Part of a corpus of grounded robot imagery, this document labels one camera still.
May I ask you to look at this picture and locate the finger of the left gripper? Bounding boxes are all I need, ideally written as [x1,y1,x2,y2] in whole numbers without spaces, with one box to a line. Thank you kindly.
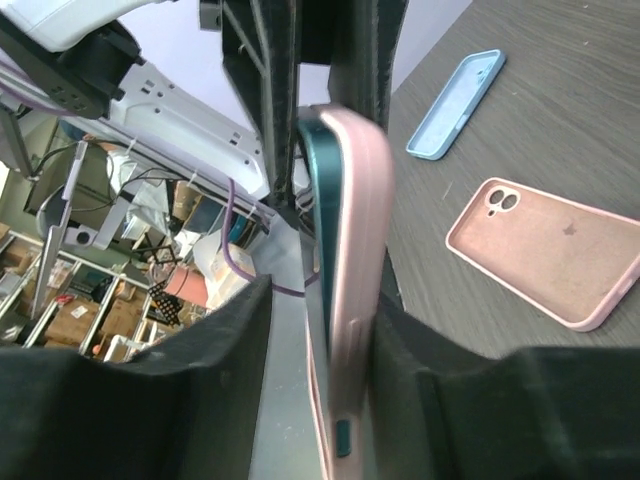
[221,0,300,200]
[328,0,408,130]

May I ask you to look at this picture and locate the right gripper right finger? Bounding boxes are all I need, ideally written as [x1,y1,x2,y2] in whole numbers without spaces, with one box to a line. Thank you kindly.
[372,298,639,479]

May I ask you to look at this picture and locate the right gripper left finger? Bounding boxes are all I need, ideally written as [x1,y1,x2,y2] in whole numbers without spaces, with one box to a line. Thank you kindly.
[1,276,273,479]

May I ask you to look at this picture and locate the teal phone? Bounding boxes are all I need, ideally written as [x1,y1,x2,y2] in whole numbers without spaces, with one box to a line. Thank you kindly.
[298,108,351,461]

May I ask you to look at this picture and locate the pink phone case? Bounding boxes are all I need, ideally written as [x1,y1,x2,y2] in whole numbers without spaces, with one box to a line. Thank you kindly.
[311,104,395,479]
[445,178,639,332]

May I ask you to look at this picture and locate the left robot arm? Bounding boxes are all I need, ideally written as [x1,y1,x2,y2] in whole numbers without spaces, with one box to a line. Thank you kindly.
[1,1,407,207]

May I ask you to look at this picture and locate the light blue phone case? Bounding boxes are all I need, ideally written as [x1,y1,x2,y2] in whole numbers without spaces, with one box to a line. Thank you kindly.
[406,49,506,161]

